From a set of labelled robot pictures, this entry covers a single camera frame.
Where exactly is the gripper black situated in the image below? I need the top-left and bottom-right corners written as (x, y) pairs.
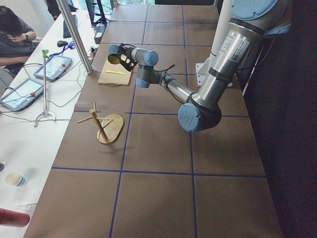
top-left (118, 43), bottom-right (135, 62)

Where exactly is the teal mug yellow inside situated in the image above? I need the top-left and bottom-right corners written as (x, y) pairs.
top-left (107, 45), bottom-right (120, 64)

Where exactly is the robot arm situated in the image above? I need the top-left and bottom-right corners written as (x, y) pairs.
top-left (111, 0), bottom-right (293, 132)

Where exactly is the wooden cup rack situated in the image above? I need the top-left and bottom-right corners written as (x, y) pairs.
top-left (77, 102), bottom-right (124, 145)

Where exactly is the paper cup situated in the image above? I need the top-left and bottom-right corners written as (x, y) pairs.
top-left (5, 173), bottom-right (27, 187)

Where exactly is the bamboo cutting board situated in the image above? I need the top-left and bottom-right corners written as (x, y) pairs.
top-left (98, 60), bottom-right (132, 86)

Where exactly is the black power adapter box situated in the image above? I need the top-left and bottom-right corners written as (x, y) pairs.
top-left (94, 24), bottom-right (106, 44)

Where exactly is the black keyboard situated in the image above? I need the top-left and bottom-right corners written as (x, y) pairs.
top-left (63, 15), bottom-right (77, 39)

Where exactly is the computer mouse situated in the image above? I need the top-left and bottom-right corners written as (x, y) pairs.
top-left (57, 40), bottom-right (68, 48)

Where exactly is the far teach pendant tablet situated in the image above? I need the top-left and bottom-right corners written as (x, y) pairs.
top-left (46, 55), bottom-right (72, 81)

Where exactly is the teach pendant tablet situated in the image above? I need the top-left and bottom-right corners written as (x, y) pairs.
top-left (46, 55), bottom-right (72, 81)
top-left (0, 78), bottom-right (44, 111)

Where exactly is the reacher grabber tool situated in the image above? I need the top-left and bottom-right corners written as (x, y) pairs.
top-left (34, 50), bottom-right (56, 128)

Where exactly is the near teach pendant tablet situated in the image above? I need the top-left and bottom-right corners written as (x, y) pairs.
top-left (0, 78), bottom-right (44, 111)

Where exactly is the seated person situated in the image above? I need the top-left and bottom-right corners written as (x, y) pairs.
top-left (0, 5), bottom-right (38, 77)

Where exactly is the red cylinder bottle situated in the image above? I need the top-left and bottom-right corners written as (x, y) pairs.
top-left (0, 208), bottom-right (30, 228)

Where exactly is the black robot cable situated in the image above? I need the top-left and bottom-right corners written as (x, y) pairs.
top-left (153, 63), bottom-right (176, 85)

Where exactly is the blue lanyard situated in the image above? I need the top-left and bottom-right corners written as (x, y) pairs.
top-left (48, 42), bottom-right (76, 57)

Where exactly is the aluminium frame post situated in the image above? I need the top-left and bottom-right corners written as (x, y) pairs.
top-left (56, 0), bottom-right (93, 75)

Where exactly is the white pedestal column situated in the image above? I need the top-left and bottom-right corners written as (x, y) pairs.
top-left (196, 0), bottom-right (233, 86)

